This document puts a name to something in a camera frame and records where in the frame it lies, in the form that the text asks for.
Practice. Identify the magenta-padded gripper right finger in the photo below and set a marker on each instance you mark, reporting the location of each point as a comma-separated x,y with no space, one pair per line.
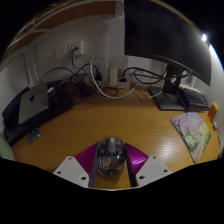
146,166

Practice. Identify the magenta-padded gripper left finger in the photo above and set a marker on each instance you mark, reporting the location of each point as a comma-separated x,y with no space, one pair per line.
75,168

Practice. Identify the transparent computer mouse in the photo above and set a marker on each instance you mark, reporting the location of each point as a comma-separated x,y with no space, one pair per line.
111,156

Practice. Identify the floral printed mouse pad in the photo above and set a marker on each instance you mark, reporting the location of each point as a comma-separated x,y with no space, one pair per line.
193,135

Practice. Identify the small blue card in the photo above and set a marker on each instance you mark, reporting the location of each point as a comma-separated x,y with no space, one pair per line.
33,135

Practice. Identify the black desk stand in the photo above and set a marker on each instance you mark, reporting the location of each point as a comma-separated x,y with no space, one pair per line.
60,101

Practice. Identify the pale green container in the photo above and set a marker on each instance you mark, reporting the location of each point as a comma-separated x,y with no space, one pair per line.
6,150

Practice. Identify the black keyboard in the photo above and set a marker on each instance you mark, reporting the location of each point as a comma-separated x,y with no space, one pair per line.
197,99

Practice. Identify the orange jar with yellow lid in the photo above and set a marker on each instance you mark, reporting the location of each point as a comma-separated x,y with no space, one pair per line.
213,111

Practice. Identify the white power strip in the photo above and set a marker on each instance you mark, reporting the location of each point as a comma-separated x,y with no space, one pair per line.
113,78

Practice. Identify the black computer monitor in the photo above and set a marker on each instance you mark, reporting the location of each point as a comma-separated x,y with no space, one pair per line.
163,33

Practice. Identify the bright lamp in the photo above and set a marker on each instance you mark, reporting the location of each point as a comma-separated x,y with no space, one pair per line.
204,37

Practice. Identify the white wall outlet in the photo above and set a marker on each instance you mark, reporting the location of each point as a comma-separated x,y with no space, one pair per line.
70,49

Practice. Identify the wooden wall shelf unit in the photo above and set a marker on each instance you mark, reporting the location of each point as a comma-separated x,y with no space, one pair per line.
66,15

